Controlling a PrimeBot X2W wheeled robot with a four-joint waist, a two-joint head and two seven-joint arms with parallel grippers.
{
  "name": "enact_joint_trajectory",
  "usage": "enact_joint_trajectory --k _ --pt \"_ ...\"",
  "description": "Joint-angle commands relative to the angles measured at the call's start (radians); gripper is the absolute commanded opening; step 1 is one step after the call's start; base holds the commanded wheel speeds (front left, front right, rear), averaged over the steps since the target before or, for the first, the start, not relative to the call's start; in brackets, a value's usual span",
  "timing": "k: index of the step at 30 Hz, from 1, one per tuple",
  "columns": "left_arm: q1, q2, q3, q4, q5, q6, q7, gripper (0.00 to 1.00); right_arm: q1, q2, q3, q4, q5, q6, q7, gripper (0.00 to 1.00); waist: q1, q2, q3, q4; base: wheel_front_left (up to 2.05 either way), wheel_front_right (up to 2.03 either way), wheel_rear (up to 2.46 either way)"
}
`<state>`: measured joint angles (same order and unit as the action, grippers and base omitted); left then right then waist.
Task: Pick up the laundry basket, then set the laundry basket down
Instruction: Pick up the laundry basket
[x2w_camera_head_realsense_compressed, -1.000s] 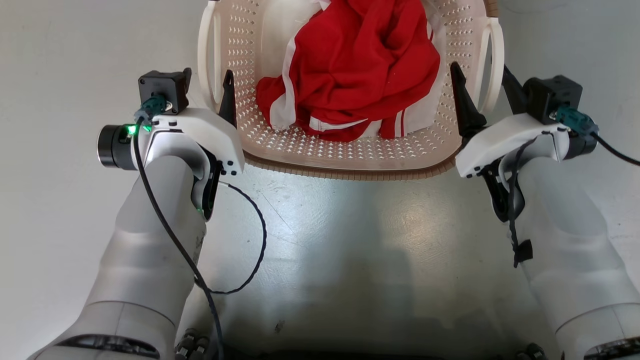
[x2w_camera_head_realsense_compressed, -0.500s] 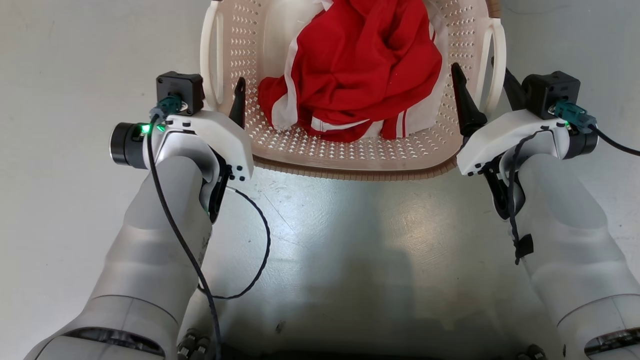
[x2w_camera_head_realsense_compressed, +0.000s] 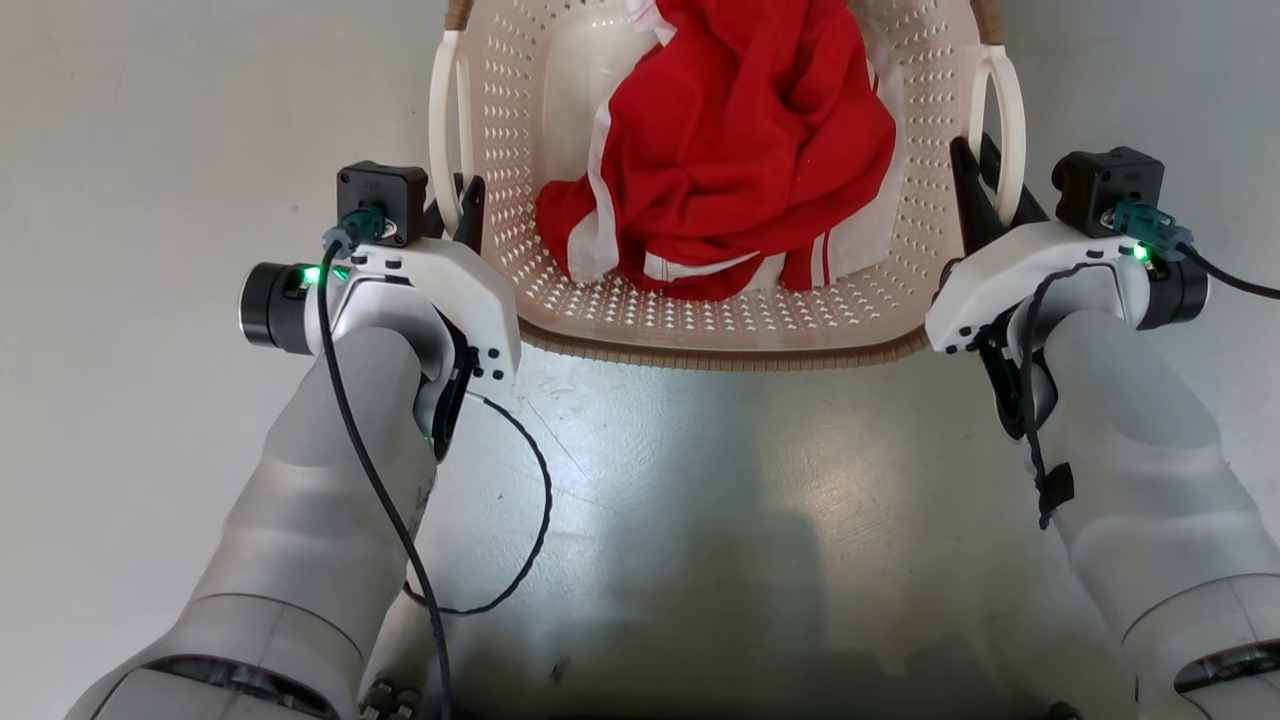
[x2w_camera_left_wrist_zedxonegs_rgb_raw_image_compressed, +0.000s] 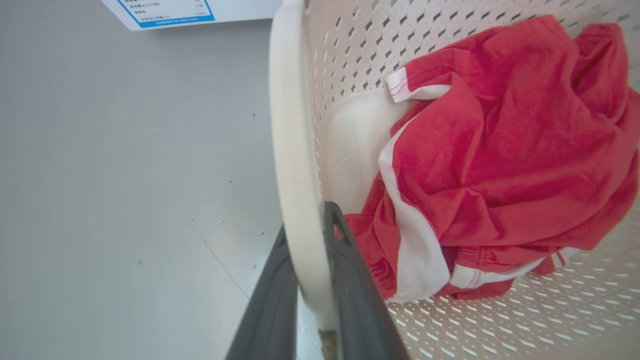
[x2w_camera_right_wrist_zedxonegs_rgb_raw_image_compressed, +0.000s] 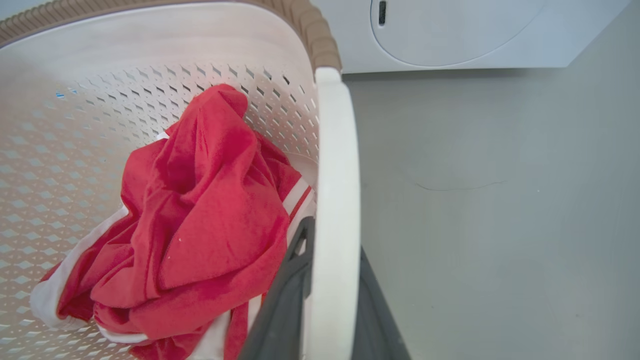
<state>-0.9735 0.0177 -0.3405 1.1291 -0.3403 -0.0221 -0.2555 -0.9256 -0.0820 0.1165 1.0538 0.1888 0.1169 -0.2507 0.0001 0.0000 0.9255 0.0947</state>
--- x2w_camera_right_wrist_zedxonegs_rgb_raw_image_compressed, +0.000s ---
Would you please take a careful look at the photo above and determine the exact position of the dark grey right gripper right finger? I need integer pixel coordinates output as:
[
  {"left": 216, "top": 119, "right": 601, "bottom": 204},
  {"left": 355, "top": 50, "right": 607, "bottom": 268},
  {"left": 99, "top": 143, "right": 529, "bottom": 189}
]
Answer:
[{"left": 352, "top": 248, "right": 412, "bottom": 360}]

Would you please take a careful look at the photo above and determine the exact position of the white perforated plastic laundry basket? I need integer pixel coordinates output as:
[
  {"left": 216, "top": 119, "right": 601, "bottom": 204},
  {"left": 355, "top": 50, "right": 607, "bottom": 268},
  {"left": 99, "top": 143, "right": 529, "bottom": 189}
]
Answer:
[{"left": 0, "top": 0, "right": 362, "bottom": 360}]

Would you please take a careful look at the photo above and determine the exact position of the round white washing machine door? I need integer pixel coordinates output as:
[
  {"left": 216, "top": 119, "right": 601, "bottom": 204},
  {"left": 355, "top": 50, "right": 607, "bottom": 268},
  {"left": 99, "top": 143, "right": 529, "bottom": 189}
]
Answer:
[{"left": 370, "top": 0, "right": 548, "bottom": 68}]

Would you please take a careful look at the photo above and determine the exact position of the white washing machine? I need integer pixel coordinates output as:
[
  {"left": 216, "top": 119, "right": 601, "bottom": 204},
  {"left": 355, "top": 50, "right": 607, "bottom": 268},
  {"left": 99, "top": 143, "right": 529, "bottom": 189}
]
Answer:
[{"left": 311, "top": 0, "right": 632, "bottom": 75}]

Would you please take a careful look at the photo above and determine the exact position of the red garment with white stripes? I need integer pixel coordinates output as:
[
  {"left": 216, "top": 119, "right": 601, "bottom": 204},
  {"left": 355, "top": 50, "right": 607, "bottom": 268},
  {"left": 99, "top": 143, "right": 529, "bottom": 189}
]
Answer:
[{"left": 30, "top": 83, "right": 317, "bottom": 360}]

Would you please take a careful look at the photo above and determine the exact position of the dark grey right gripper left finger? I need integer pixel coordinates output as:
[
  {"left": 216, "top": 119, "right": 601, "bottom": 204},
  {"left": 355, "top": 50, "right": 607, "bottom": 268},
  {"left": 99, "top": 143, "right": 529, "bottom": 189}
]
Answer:
[{"left": 238, "top": 216, "right": 316, "bottom": 360}]

